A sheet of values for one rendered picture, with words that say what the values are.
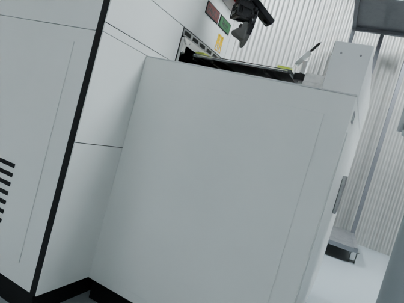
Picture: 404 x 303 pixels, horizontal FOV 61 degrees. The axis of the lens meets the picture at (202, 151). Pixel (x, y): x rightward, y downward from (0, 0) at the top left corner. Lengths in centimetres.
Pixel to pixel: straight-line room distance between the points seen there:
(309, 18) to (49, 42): 314
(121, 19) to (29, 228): 64
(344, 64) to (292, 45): 288
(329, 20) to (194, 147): 306
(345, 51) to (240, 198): 47
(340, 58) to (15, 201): 98
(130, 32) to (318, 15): 303
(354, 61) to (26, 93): 91
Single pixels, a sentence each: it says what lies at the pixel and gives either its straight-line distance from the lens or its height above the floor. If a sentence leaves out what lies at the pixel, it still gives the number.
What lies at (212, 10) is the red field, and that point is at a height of 110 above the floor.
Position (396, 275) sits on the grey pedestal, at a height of 38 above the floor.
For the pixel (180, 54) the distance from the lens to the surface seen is 127.
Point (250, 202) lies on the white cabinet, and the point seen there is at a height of 49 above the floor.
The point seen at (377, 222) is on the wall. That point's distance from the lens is 361.
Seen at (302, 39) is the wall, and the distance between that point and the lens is 386.
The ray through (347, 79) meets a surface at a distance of 98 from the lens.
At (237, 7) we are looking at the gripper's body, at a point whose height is 111.
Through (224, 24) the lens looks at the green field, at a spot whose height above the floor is 110.
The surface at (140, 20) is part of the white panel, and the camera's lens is 110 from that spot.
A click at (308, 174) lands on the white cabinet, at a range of 89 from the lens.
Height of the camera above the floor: 64
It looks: 3 degrees down
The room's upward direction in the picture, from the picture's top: 16 degrees clockwise
